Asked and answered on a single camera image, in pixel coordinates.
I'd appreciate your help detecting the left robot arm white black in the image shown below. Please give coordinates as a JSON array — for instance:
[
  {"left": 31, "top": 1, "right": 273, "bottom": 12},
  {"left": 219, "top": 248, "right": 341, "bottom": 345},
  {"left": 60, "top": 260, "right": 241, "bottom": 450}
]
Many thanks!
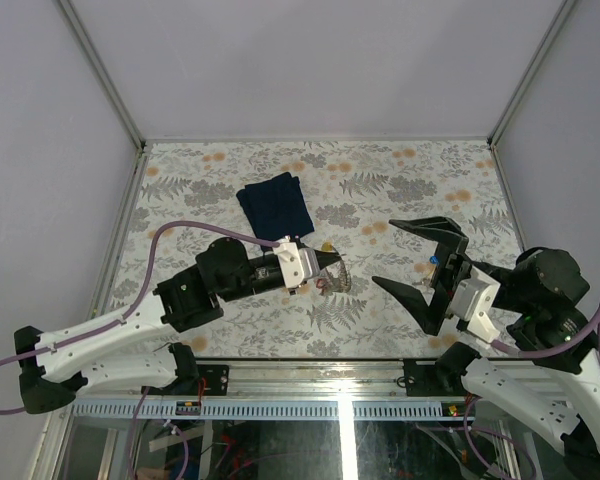
[{"left": 14, "top": 237, "right": 341, "bottom": 414}]

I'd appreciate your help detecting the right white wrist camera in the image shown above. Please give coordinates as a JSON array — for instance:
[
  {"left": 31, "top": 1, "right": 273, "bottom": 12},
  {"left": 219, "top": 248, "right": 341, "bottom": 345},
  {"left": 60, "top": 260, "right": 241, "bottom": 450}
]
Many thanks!
[{"left": 449, "top": 278, "right": 500, "bottom": 345}]

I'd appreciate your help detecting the purple cable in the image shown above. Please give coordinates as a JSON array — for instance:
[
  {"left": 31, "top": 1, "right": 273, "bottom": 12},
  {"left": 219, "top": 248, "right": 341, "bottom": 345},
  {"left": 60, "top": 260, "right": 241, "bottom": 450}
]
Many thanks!
[
  {"left": 459, "top": 294, "right": 600, "bottom": 480},
  {"left": 0, "top": 219, "right": 281, "bottom": 415}
]

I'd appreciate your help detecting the key with yellow tag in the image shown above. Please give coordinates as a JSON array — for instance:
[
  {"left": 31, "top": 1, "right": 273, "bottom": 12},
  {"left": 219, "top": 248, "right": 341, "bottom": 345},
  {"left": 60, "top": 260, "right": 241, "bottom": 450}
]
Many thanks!
[{"left": 413, "top": 265, "right": 436, "bottom": 288}]

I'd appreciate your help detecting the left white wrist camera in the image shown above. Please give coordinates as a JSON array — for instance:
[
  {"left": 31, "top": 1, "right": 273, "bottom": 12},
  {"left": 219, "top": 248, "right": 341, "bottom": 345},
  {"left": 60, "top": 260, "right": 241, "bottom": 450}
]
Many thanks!
[{"left": 272, "top": 236, "right": 318, "bottom": 290}]

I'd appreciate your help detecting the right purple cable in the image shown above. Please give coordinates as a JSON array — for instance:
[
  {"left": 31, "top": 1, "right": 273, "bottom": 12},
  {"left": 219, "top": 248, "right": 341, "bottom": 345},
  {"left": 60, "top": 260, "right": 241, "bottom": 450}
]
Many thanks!
[{"left": 459, "top": 294, "right": 600, "bottom": 480}]

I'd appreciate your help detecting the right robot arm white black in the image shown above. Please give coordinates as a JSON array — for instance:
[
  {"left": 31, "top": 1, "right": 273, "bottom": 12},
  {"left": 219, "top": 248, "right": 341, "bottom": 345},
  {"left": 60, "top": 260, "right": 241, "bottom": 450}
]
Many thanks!
[{"left": 373, "top": 216, "right": 600, "bottom": 479}]

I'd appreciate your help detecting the right aluminium frame post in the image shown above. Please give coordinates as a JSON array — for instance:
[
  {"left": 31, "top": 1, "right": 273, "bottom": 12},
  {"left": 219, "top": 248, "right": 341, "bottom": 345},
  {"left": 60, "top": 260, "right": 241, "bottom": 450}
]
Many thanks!
[{"left": 487, "top": 0, "right": 580, "bottom": 150}]

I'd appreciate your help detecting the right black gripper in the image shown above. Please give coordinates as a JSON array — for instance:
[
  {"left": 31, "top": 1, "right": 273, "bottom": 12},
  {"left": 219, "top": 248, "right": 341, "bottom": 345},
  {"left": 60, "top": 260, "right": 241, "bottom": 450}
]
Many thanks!
[{"left": 370, "top": 213, "right": 507, "bottom": 331}]

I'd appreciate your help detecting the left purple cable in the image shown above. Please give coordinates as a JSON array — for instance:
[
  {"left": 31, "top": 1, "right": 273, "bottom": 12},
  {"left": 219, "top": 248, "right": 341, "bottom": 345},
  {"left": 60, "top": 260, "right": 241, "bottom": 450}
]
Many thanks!
[{"left": 0, "top": 219, "right": 281, "bottom": 415}]

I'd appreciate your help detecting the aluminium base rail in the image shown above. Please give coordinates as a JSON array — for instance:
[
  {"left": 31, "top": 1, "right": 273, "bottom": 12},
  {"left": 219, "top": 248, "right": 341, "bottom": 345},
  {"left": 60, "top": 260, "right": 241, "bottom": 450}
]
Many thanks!
[{"left": 79, "top": 357, "right": 556, "bottom": 400}]

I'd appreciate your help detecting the folded navy blue cloth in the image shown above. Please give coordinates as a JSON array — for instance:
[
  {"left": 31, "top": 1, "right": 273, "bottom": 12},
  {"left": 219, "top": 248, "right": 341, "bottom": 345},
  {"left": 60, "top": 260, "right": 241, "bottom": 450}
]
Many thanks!
[{"left": 236, "top": 172, "right": 314, "bottom": 241}]

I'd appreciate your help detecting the left aluminium frame post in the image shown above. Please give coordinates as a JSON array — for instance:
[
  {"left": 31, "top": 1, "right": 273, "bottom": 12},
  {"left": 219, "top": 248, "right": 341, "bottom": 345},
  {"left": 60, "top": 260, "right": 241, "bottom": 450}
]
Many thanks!
[{"left": 53, "top": 0, "right": 146, "bottom": 152}]

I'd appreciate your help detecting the keyring with tagged keys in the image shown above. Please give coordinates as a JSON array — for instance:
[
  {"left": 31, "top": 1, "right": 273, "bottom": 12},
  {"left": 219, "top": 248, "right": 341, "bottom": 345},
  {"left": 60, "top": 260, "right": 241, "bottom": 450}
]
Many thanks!
[{"left": 315, "top": 241, "right": 352, "bottom": 296}]

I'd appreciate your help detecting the slotted white cable duct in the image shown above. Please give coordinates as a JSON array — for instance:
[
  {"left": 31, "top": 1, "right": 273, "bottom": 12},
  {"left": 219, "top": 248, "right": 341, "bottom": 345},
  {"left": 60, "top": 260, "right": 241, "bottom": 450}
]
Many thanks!
[{"left": 72, "top": 398, "right": 466, "bottom": 421}]

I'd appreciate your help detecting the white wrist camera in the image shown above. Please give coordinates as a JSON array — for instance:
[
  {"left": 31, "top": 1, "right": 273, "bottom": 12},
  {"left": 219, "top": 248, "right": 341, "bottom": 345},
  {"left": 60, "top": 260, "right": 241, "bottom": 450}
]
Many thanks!
[
  {"left": 449, "top": 278, "right": 500, "bottom": 345},
  {"left": 272, "top": 236, "right": 318, "bottom": 290}
]

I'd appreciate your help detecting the aluminium frame post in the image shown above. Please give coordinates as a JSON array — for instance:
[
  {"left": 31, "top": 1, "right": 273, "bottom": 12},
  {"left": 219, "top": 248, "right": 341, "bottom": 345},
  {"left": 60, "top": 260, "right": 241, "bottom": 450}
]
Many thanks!
[
  {"left": 53, "top": 0, "right": 146, "bottom": 152},
  {"left": 487, "top": 0, "right": 580, "bottom": 150}
]

